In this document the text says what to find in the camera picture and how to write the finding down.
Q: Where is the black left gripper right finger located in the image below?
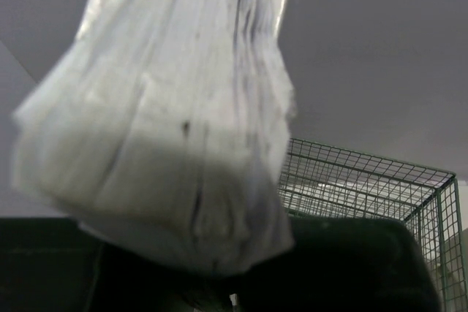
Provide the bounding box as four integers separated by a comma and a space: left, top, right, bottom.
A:
227, 216, 441, 311

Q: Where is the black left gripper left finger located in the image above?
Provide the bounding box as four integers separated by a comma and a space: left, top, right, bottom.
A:
0, 216, 184, 312

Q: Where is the Canon manual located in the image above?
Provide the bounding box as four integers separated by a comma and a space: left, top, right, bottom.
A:
12, 0, 295, 276

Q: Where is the green wire mesh organizer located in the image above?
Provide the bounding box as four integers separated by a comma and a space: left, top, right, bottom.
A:
279, 139, 467, 311

